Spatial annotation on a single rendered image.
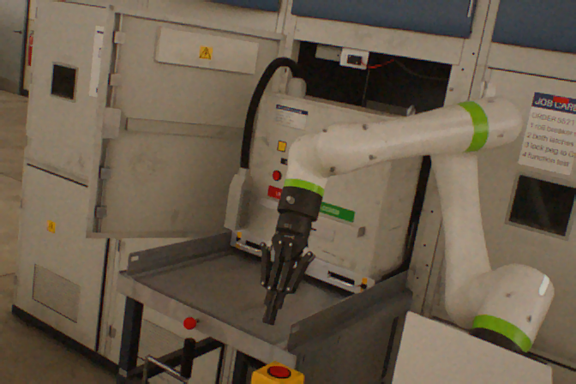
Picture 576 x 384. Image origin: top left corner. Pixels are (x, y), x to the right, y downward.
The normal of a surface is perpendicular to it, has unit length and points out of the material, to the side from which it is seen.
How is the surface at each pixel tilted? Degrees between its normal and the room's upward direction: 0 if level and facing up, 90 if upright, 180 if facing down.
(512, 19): 90
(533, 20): 90
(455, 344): 90
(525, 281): 45
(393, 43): 90
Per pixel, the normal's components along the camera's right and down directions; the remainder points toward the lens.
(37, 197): -0.56, 0.09
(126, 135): 0.48, 0.27
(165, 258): 0.81, 0.26
